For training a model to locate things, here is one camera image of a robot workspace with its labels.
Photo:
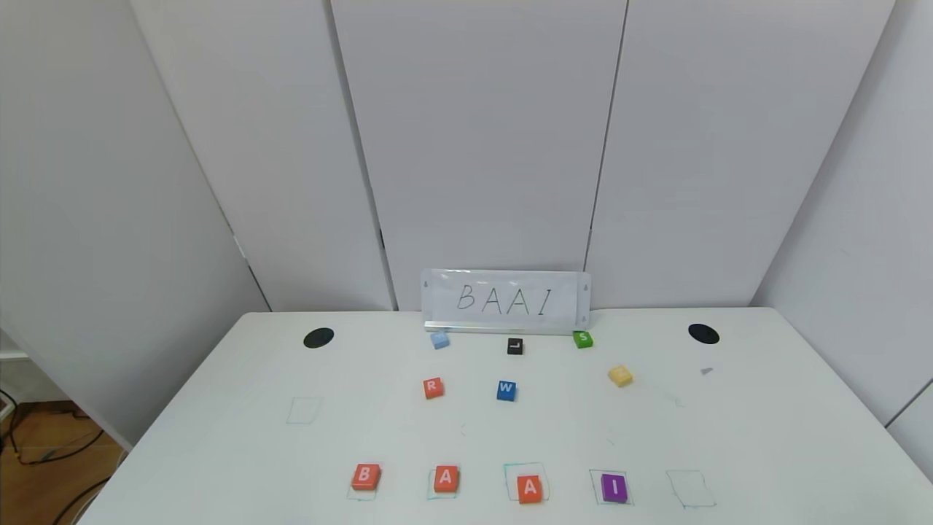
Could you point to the orange letter A block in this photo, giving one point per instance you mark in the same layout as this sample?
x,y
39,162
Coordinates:
x,y
530,488
446,479

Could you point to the orange letter B block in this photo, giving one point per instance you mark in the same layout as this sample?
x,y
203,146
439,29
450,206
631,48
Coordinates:
x,y
365,477

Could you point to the purple letter I block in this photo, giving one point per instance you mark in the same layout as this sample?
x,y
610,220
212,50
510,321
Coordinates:
x,y
614,488

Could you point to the white BAAI sign holder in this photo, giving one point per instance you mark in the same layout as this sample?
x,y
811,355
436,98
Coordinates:
x,y
506,299

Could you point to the light blue letter block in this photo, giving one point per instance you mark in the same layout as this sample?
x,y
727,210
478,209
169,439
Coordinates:
x,y
439,340

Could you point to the black letter L block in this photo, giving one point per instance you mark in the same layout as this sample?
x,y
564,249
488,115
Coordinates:
x,y
515,346

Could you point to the orange letter R block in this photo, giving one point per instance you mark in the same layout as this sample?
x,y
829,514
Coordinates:
x,y
433,388

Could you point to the blue letter W block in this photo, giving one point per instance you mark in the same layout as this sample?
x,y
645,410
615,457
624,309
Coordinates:
x,y
506,391

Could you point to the green letter S block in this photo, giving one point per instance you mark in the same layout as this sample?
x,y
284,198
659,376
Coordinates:
x,y
583,339

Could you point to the black round table grommet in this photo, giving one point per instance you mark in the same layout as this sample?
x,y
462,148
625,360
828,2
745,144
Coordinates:
x,y
703,334
319,337

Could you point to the yellow letter block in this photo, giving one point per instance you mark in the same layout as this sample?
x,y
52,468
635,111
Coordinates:
x,y
620,376

